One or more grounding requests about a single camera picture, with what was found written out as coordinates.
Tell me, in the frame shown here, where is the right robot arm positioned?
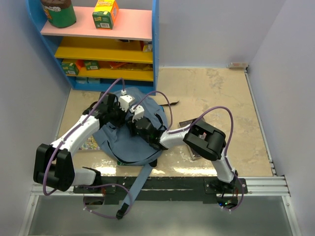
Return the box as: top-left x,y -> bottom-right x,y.
126,117 -> 237,193

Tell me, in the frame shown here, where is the blue student backpack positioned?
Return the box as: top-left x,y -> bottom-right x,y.
93,87 -> 168,219

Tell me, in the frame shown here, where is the Tale of Two Cities book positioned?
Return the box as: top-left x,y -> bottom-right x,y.
178,118 -> 205,162

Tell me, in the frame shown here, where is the purple storey treehouse book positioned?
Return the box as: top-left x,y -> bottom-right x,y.
79,136 -> 100,150

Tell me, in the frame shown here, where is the white wall label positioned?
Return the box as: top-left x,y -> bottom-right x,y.
227,62 -> 249,70

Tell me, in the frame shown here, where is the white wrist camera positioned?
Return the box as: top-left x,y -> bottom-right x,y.
130,105 -> 145,122
118,90 -> 135,112

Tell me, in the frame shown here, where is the small green box on shelf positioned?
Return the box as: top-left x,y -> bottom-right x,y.
84,60 -> 100,70

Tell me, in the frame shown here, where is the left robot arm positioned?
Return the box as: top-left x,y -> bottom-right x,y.
33,90 -> 134,193

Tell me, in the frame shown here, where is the light blue tissue pack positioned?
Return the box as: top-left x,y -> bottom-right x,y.
75,77 -> 88,84

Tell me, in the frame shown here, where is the blue shelf unit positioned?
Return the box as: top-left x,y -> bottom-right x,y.
26,0 -> 159,93

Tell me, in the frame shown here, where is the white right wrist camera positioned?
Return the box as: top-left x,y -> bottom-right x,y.
130,105 -> 145,122

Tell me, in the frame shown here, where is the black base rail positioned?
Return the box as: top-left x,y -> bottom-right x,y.
73,176 -> 247,205

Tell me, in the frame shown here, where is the green brown canister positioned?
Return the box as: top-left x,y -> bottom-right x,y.
40,0 -> 76,28

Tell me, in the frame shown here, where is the yellow green carton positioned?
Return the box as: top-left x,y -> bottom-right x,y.
92,0 -> 119,30

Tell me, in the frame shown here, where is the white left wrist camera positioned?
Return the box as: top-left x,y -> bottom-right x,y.
118,90 -> 135,112

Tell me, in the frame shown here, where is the green storey treehouse book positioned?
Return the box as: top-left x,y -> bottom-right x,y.
117,160 -> 133,166

